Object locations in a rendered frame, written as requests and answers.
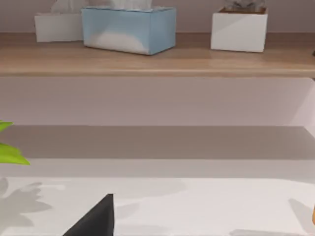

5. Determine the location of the wooden shelf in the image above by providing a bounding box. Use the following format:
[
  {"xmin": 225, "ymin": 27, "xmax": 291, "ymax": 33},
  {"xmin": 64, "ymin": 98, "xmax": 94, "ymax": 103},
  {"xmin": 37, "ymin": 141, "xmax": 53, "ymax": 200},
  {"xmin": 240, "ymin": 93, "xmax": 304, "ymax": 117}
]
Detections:
[{"xmin": 0, "ymin": 31, "xmax": 315, "ymax": 79}]

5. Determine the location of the white square plant pot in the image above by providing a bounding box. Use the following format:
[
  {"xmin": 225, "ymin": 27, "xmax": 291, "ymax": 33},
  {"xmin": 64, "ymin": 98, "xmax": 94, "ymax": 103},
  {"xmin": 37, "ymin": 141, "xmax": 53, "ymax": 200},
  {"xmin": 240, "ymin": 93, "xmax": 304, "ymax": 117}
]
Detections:
[{"xmin": 210, "ymin": 0, "xmax": 268, "ymax": 53}]

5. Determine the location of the green leafy plant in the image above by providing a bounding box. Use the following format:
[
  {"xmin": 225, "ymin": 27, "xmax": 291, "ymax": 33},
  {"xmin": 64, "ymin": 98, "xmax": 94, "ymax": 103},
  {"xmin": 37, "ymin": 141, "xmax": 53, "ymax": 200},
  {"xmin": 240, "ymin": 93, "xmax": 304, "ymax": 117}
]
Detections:
[{"xmin": 0, "ymin": 120, "xmax": 32, "ymax": 166}]

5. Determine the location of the white tissue box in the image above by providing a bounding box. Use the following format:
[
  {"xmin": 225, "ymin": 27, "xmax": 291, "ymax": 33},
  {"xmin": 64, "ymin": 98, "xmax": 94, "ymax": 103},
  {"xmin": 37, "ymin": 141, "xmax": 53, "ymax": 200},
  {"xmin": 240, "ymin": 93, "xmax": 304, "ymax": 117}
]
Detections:
[{"xmin": 34, "ymin": 0, "xmax": 84, "ymax": 43}]

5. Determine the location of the light blue tissue box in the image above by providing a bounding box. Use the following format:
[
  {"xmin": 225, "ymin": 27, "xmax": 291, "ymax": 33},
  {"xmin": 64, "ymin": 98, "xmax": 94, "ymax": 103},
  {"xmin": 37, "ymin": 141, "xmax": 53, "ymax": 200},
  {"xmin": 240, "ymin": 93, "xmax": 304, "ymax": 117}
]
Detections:
[{"xmin": 81, "ymin": 0, "xmax": 177, "ymax": 56}]

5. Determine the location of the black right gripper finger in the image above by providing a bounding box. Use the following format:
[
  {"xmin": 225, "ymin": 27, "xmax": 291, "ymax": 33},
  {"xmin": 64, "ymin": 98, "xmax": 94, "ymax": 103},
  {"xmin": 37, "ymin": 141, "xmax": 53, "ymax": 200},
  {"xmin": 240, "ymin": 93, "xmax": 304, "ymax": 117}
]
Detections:
[{"xmin": 63, "ymin": 193, "xmax": 116, "ymax": 236}]

